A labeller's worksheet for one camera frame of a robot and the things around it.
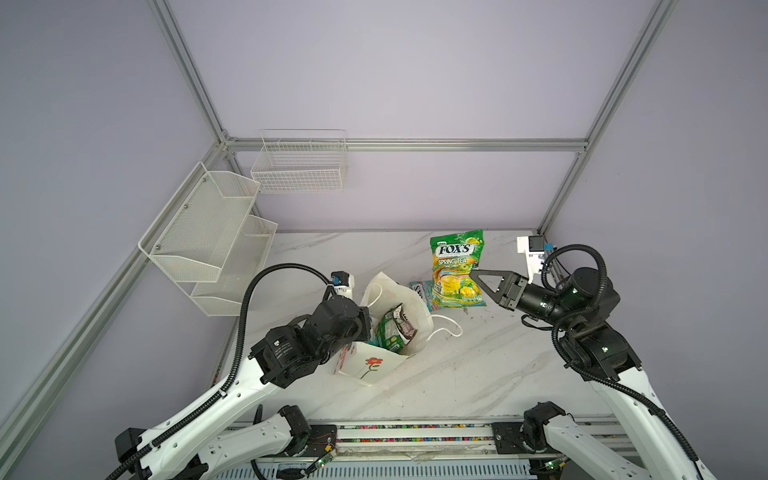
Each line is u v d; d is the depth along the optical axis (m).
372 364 0.69
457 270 0.60
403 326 0.78
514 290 0.51
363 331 0.58
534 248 0.53
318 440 0.73
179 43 0.72
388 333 0.80
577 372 0.45
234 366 0.42
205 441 0.38
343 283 0.58
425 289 0.65
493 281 0.58
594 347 0.45
